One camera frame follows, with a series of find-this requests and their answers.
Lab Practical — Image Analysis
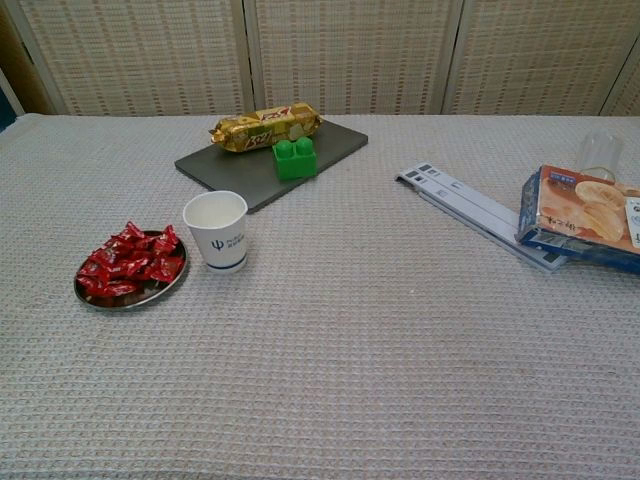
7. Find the woven folding screen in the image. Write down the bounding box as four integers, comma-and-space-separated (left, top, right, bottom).
0, 0, 640, 119

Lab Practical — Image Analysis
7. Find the beige woven tablecloth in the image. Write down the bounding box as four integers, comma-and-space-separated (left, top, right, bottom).
0, 113, 640, 480

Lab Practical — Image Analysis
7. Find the white paper cup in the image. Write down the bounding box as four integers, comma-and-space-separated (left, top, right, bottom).
182, 190, 250, 274

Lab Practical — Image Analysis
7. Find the long white paper box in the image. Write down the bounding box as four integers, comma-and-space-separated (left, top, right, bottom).
412, 161, 524, 224
394, 168, 570, 275

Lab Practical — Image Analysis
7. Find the grey laptop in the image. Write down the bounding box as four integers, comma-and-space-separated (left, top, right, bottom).
174, 115, 370, 215

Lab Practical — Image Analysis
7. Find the round metal plate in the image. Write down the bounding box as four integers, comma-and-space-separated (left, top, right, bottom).
73, 228, 189, 314

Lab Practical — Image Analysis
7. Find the gold snack pack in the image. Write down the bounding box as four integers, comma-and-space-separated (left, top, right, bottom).
208, 102, 325, 154

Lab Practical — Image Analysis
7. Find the blue orange cookie box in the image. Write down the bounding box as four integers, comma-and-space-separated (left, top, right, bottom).
514, 163, 640, 275

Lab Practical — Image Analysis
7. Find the green toy brick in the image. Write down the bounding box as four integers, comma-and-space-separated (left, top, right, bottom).
272, 138, 320, 182

